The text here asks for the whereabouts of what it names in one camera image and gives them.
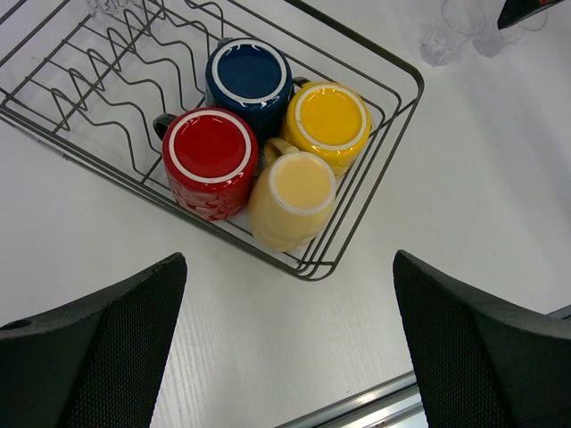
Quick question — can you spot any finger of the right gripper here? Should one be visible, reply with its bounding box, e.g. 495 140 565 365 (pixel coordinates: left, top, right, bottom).
496 0 563 30

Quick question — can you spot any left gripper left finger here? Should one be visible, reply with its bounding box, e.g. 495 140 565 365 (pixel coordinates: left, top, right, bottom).
1 252 187 427

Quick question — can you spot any pale yellow mug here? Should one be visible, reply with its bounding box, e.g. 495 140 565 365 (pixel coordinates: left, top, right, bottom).
248 137 336 252

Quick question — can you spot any blue mug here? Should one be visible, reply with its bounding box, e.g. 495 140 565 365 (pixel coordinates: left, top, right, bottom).
204 37 294 144

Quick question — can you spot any red mug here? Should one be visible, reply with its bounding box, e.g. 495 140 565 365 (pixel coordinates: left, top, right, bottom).
153 107 259 221

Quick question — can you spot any wire dish rack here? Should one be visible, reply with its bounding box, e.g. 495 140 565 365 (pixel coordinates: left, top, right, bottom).
1 1 424 281

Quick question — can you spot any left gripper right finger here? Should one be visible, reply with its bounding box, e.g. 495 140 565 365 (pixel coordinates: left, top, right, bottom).
393 251 570 427

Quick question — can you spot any clear glass cup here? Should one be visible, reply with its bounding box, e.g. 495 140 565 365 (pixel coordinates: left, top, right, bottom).
473 7 548 57
419 0 486 67

